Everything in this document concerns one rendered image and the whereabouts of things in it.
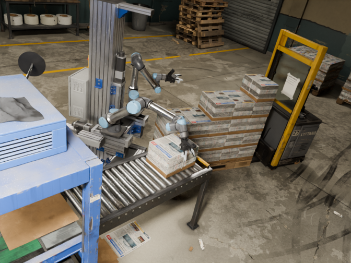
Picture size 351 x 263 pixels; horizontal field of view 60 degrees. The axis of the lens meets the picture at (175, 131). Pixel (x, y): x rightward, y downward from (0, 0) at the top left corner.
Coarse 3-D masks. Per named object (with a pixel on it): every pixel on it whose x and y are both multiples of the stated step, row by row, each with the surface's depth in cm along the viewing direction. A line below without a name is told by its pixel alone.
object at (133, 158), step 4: (144, 152) 299; (132, 156) 291; (136, 156) 292; (140, 156) 293; (144, 156) 295; (124, 160) 283; (128, 160) 284; (132, 160) 286; (112, 164) 275; (116, 164) 276; (120, 164) 278; (104, 168) 269; (108, 168) 270; (116, 168) 277; (72, 192) 254
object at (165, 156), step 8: (152, 144) 272; (160, 144) 274; (168, 144) 277; (152, 152) 276; (160, 152) 266; (168, 152) 266; (176, 152) 268; (152, 160) 280; (160, 160) 270; (168, 160) 261; (176, 160) 267; (160, 168) 273; (168, 168) 265; (176, 168) 275
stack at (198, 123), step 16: (176, 112) 375; (192, 112) 382; (160, 128) 368; (192, 128) 364; (208, 128) 375; (224, 128) 386; (240, 128) 398; (208, 144) 389; (224, 144) 402; (240, 144) 415; (208, 160) 407
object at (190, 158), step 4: (168, 136) 288; (172, 136) 289; (176, 136) 290; (176, 140) 284; (180, 140) 285; (196, 148) 281; (188, 152) 275; (196, 152) 285; (188, 156) 278; (192, 156) 283; (188, 160) 283; (192, 160) 289; (184, 164) 282; (188, 164) 286
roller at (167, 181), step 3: (141, 159) 291; (144, 159) 290; (144, 162) 288; (147, 165) 286; (150, 165) 284; (150, 168) 283; (153, 168) 281; (153, 171) 281; (156, 171) 278; (156, 174) 278; (159, 174) 276; (159, 177) 276; (162, 177) 273; (162, 180) 273; (165, 180) 271; (168, 180) 270; (168, 183) 268; (171, 183) 267
